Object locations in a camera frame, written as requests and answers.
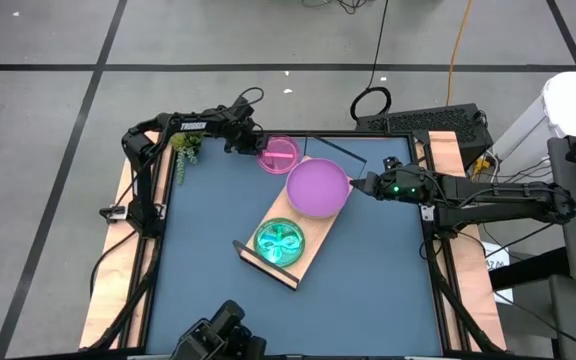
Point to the cyan transparent plate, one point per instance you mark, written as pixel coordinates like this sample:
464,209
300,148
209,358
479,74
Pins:
268,230

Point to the black metal beam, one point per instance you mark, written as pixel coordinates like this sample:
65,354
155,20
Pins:
528,270

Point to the wooden cutting board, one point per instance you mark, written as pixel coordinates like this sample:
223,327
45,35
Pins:
315,232

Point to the yellow plug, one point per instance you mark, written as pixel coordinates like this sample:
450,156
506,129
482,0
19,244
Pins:
482,163

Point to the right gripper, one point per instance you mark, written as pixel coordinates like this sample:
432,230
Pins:
408,181

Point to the black computer case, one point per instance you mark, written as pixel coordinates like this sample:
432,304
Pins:
428,122

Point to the blue grey table mat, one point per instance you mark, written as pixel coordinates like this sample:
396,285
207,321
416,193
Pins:
208,225

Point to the artificial green plant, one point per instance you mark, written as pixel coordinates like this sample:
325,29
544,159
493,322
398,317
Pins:
185,145

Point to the white paper sheet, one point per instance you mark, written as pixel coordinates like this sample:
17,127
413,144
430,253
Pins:
495,262

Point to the purple plate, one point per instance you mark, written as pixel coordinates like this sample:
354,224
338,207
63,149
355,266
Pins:
318,187

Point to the white mounting bracket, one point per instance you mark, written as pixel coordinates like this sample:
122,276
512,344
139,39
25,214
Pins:
428,213
115,214

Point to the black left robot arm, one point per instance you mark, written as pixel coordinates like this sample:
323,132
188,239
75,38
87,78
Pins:
140,175

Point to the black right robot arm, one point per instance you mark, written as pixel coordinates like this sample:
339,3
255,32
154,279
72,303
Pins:
508,195

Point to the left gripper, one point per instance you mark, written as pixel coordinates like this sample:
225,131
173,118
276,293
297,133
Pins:
240,135

